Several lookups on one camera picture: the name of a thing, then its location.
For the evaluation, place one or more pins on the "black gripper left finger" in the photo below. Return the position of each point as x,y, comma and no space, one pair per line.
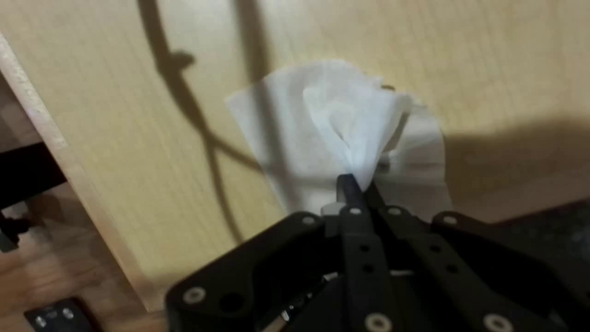
368,285

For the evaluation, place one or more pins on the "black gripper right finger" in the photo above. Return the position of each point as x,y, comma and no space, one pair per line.
443,293

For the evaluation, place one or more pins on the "white cloth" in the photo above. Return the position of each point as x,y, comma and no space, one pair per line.
311,125

